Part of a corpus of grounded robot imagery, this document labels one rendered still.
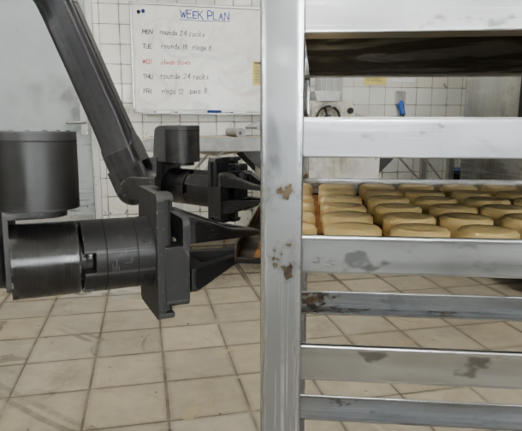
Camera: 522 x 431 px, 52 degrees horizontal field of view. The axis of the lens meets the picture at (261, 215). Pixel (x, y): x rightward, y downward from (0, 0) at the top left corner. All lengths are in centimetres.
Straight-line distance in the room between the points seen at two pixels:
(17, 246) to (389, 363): 30
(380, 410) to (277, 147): 65
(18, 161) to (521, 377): 41
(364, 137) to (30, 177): 24
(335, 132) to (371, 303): 51
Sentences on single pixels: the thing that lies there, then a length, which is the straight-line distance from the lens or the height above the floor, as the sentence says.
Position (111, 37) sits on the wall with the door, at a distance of 455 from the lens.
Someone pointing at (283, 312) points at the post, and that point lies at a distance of 40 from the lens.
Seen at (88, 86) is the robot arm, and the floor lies 112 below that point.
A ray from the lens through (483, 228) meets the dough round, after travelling 50.
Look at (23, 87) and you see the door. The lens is 462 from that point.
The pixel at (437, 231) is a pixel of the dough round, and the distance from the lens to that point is 47.
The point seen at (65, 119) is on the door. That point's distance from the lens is 457.
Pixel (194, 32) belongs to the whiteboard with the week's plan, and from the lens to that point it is 456.
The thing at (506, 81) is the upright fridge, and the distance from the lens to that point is 379.
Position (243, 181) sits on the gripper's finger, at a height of 98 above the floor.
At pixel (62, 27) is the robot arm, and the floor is 120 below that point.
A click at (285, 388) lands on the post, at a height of 86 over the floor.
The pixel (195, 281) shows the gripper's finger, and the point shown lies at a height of 94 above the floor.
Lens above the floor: 106
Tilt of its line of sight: 10 degrees down
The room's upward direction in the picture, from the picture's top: straight up
